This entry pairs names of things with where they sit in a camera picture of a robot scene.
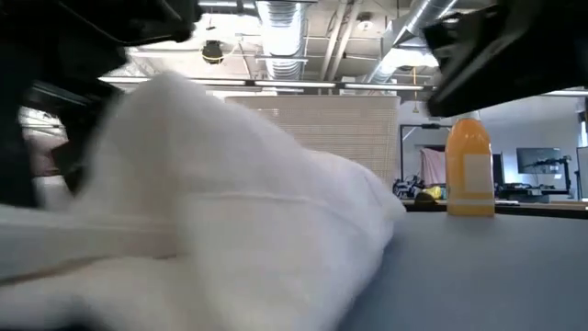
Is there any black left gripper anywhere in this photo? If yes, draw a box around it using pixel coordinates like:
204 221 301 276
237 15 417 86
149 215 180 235
0 0 204 209

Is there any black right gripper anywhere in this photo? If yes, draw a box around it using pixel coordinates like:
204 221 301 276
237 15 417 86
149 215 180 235
421 0 588 119

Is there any large white cloth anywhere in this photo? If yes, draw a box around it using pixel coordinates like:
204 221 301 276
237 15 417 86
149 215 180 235
0 71 408 331

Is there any white plastic laundry bin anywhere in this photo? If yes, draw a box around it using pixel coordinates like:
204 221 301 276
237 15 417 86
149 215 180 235
224 95 401 185

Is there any orange spray bottle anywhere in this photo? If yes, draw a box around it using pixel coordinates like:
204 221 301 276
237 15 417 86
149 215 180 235
444 110 496 218

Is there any pink hanging cloth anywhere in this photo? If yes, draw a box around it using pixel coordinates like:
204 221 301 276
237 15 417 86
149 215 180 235
419 146 447 188

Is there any tan wooden desk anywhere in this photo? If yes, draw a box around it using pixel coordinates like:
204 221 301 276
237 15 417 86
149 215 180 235
401 198 588 221

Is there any yellow and black tool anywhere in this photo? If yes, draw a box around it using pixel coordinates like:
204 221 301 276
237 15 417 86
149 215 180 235
413 185 444 205

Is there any long ceiling light bar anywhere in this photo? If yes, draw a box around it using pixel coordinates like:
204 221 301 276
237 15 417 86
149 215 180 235
98 75 588 97

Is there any wall-side monitor on arm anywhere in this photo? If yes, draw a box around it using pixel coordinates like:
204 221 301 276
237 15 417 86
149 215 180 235
515 146 573 194

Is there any black metal stand frame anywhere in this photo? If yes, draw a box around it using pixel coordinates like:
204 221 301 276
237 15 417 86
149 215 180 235
398 122 456 185

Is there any silver ceiling air duct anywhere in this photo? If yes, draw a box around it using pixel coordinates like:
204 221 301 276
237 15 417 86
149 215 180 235
254 0 308 82

